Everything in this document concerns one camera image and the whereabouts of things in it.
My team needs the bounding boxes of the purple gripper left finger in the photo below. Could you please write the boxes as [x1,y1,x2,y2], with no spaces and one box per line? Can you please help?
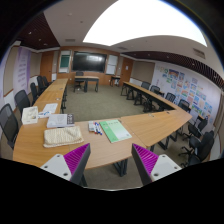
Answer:
[41,143,91,185]

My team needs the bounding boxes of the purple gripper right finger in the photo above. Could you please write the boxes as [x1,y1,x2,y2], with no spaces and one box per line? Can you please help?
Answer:
[132,144,181,185]

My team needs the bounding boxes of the cream knitted folded towel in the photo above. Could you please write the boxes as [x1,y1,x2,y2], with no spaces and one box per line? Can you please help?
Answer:
[43,126,84,148]

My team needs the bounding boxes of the marker pens bundle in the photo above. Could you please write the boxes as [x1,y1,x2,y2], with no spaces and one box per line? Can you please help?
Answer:
[88,121,102,134]

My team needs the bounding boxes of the white box with remote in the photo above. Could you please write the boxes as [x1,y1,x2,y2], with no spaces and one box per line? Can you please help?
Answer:
[47,114,75,128]

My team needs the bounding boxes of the green booklet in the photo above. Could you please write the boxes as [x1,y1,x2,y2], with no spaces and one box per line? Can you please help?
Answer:
[100,119,131,143]

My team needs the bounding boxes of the black office chair right front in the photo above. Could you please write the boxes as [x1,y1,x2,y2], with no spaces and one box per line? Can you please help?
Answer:
[182,130,214,167]

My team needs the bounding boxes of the black office chair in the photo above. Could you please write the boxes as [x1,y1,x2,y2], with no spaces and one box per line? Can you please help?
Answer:
[0,103,19,148]
[182,130,214,167]
[14,90,30,113]

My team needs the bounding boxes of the papers on left table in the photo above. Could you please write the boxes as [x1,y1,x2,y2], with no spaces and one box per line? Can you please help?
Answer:
[38,103,58,118]

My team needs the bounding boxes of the white tissue box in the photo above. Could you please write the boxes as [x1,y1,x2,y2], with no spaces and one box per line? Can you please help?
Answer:
[22,106,38,125]

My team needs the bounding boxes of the black office chair near left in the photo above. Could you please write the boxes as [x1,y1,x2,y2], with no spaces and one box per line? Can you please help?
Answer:
[0,103,19,148]

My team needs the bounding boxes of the black chair behind front desk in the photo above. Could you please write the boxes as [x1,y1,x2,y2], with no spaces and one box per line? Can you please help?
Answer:
[74,71,84,88]

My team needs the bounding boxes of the wooden front desk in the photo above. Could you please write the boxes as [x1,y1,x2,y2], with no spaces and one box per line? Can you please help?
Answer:
[83,76,99,92]

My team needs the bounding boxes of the green whiteboard left of screen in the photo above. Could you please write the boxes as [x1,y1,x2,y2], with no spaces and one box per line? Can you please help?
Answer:
[59,50,71,73]

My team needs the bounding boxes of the white whiteboard right of screen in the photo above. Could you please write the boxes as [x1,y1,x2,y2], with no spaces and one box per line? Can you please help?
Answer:
[106,55,118,75]

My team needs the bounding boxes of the colourful wall posters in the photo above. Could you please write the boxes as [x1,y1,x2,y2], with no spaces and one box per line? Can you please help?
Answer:
[155,65,213,122]

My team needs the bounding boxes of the large black wall screen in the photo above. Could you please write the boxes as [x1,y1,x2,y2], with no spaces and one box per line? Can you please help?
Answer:
[72,51,107,73]

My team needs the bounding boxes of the purple wall banner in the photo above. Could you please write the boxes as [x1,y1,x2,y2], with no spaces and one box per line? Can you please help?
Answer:
[13,47,31,93]

